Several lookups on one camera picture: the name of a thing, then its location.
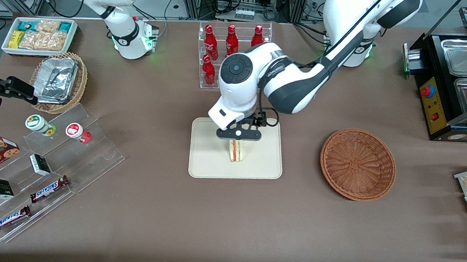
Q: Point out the Snickers chocolate bar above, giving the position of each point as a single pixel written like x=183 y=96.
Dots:
x=48 y=189
x=8 y=219

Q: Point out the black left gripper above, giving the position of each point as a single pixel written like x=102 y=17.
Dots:
x=260 y=118

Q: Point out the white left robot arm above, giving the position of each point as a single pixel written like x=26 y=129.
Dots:
x=236 y=92

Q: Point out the red cola bottle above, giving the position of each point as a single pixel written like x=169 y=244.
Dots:
x=232 y=42
x=209 y=43
x=209 y=72
x=257 y=36

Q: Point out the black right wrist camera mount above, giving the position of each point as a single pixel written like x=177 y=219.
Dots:
x=18 y=91

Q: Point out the yellow snack packet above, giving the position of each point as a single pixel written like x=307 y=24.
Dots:
x=16 y=39

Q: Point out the green lid snack cup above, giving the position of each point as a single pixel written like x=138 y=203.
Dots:
x=36 y=123

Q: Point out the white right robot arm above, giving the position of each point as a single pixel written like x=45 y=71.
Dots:
x=125 y=37

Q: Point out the white rectangular snack bin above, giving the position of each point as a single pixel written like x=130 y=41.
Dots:
x=25 y=52

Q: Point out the beige rectangular tray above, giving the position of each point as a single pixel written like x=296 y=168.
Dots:
x=211 y=158

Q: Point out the clear acrylic bottle rack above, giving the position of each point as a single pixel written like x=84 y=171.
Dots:
x=199 y=83

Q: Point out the clear acrylic stepped display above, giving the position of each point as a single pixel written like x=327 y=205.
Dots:
x=100 y=154

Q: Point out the round brown wicker basket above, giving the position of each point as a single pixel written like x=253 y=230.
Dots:
x=358 y=164

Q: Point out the small black carton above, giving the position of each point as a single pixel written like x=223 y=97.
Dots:
x=1 y=188
x=40 y=164

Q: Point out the red lid snack cup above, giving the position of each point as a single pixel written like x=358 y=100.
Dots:
x=75 y=131

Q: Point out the silver foil container stack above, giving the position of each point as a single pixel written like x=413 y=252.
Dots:
x=56 y=79

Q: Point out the white power strip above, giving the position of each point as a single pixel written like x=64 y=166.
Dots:
x=244 y=14

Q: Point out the black hot food showcase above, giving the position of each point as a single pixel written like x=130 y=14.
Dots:
x=434 y=108

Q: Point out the aluminium frame rack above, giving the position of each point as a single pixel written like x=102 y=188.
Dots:
x=193 y=0

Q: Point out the clear cracker bag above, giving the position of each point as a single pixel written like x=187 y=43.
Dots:
x=47 y=26
x=44 y=41

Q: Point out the triangular sandwich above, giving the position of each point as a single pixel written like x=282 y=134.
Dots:
x=235 y=153

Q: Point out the light wicker basket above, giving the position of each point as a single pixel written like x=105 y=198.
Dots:
x=79 y=91

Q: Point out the teal snack packet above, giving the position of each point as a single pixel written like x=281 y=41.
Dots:
x=65 y=26
x=27 y=25

